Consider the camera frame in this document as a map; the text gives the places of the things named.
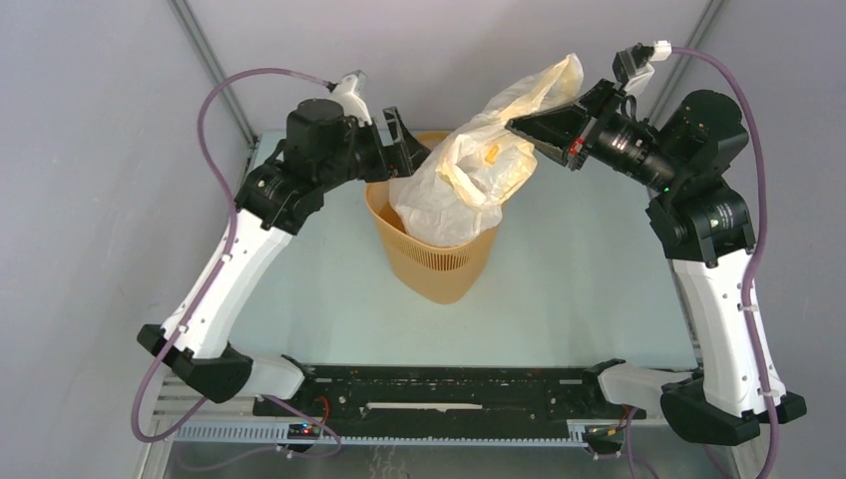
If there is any aluminium corner frame post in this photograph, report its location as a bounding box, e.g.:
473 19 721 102
641 0 728 127
165 0 257 147

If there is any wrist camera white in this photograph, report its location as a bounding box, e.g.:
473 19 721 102
612 40 672 98
328 70 372 127

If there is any aluminium corner frame post right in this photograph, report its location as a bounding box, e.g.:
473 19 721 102
641 0 728 127

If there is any small circuit board with leds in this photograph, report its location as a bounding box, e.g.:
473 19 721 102
286 423 321 440

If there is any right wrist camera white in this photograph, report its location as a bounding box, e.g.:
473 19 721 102
612 40 672 98

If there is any white slotted cable duct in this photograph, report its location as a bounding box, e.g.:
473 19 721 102
172 420 600 447

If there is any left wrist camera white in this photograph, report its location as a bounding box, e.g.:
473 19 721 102
328 70 372 127

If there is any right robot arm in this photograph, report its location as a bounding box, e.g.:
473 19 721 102
506 80 807 446

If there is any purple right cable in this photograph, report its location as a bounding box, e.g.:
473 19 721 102
621 46 784 479

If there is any purple cable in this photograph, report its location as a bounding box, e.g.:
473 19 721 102
130 67 345 472
621 46 784 479

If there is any translucent cream trash bag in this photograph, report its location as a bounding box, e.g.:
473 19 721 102
388 53 584 247

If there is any aluminium corner frame post left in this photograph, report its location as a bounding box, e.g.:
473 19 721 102
165 0 257 147

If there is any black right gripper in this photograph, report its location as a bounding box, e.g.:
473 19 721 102
506 79 683 194

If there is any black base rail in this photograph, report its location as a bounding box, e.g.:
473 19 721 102
288 364 630 437

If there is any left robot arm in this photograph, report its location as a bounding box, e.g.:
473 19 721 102
138 99 431 416

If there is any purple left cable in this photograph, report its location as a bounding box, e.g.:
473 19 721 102
130 67 345 472

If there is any yellow plastic trash bin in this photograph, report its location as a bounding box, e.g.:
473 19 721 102
365 131 501 306

